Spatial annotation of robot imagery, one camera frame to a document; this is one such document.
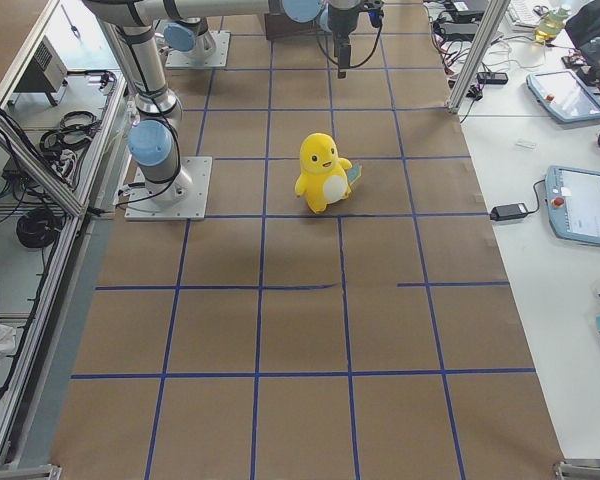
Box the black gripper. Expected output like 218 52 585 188
328 0 384 79

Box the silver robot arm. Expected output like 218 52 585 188
84 0 384 122
163 17 216 58

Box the yellow plush dinosaur toy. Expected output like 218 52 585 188
294 133 362 214

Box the black power adapter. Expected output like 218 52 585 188
489 203 529 222

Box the upper teach pendant tablet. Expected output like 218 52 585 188
526 70 600 123

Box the teach pendant tablet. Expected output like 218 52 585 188
545 165 600 246
526 70 600 123

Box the lower teach pendant tablet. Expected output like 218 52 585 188
545 165 600 246

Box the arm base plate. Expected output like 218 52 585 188
164 25 231 70
124 156 213 221

